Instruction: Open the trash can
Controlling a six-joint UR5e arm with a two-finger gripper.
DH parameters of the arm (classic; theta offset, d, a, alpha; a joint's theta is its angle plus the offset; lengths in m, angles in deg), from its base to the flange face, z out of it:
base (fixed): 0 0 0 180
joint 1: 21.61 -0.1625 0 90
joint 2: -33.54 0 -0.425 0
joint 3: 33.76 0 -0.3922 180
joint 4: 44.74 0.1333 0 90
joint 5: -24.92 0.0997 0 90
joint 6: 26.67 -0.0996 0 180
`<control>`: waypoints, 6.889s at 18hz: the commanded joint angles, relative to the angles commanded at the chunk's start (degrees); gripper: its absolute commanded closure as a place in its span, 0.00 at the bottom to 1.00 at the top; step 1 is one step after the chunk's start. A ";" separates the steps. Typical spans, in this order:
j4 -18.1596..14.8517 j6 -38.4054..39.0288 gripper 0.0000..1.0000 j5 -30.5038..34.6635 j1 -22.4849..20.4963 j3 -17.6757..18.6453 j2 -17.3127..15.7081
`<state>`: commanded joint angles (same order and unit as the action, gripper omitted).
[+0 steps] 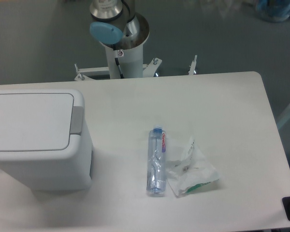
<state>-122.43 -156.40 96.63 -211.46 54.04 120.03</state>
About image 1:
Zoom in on white trash can lid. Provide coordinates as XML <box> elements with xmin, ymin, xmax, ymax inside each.
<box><xmin>0</xmin><ymin>93</ymin><xmax>84</xmax><ymax>152</ymax></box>

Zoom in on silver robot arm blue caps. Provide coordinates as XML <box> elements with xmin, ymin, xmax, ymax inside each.
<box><xmin>89</xmin><ymin>0</ymin><xmax>135</xmax><ymax>45</ymax></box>

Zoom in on white plastic trash can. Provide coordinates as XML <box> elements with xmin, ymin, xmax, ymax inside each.
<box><xmin>0</xmin><ymin>89</ymin><xmax>93</xmax><ymax>190</ymax></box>

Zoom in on clear plastic water bottle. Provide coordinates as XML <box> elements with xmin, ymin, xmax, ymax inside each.
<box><xmin>146</xmin><ymin>125</ymin><xmax>166</xmax><ymax>194</ymax></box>

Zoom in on crumpled clear plastic bag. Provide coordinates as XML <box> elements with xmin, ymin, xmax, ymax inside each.
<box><xmin>166</xmin><ymin>136</ymin><xmax>220</xmax><ymax>197</ymax></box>

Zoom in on blue plastic bag background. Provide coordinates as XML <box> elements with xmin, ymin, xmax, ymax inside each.
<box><xmin>254</xmin><ymin>0</ymin><xmax>290</xmax><ymax>23</ymax></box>

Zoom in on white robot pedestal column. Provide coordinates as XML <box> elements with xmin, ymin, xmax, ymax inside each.
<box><xmin>102</xmin><ymin>13</ymin><xmax>149</xmax><ymax>79</ymax></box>

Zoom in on white metal base frame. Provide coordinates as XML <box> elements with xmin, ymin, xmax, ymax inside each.
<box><xmin>74</xmin><ymin>55</ymin><xmax>198</xmax><ymax>81</ymax></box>

